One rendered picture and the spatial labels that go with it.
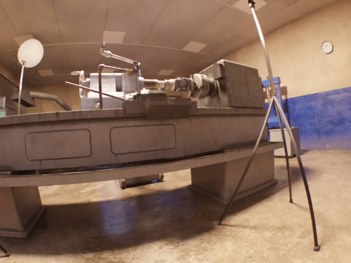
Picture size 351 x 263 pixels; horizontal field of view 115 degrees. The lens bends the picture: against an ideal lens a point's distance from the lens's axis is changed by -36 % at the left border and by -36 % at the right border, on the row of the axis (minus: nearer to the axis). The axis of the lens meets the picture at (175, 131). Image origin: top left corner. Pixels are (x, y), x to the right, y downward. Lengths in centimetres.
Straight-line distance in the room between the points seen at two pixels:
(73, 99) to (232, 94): 785
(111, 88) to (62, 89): 770
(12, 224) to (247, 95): 231
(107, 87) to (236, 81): 118
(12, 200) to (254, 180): 202
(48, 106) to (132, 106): 797
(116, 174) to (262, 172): 141
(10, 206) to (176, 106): 136
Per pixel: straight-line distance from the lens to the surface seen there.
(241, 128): 170
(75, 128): 118
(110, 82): 140
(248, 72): 197
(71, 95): 884
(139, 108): 117
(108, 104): 129
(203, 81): 167
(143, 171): 105
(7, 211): 143
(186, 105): 119
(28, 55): 491
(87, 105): 129
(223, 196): 159
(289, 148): 351
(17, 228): 146
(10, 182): 119
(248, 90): 188
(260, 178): 188
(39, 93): 673
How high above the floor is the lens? 64
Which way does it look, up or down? 1 degrees up
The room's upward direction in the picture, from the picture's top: 4 degrees counter-clockwise
